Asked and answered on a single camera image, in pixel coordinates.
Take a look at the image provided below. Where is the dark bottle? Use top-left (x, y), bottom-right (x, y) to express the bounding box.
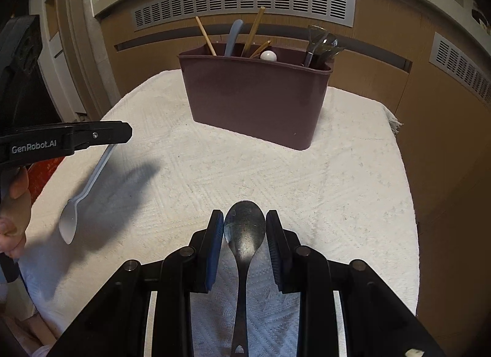
top-left (470, 0), bottom-right (491, 33)

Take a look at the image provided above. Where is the red box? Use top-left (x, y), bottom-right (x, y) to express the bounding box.
top-left (25, 152), bottom-right (64, 206)

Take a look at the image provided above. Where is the white plastic spoon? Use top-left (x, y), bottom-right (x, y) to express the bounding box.
top-left (59, 144), bottom-right (117, 245)

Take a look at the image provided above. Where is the white textured towel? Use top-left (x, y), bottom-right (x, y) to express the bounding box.
top-left (17, 69), bottom-right (419, 357)

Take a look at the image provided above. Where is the person's left hand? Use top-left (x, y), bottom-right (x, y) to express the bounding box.
top-left (0, 167), bottom-right (32, 263)

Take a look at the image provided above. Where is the white door frame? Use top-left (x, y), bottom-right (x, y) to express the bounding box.
top-left (29, 0), bottom-right (123, 124)

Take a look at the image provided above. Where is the short grey vent grille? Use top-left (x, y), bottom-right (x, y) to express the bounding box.
top-left (429, 33), bottom-right (491, 105)

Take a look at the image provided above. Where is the long grey vent grille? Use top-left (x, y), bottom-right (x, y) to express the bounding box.
top-left (132, 0), bottom-right (357, 31)

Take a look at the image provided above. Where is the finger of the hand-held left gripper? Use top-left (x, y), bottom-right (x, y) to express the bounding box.
top-left (72, 120), bottom-right (133, 154)

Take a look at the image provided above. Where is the blue-grey plastic spoon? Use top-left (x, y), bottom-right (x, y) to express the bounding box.
top-left (224, 20), bottom-right (243, 57)

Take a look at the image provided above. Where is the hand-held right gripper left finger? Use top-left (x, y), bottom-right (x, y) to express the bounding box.
top-left (46, 209), bottom-right (225, 357)

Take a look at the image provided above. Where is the black-handled metal spoon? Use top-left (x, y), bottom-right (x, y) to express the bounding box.
top-left (303, 25), bottom-right (329, 68)

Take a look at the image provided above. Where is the purple utensil holder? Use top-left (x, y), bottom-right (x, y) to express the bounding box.
top-left (177, 47), bottom-right (332, 151)

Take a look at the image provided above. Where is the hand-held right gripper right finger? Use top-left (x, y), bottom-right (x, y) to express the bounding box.
top-left (266, 210), bottom-right (447, 357)

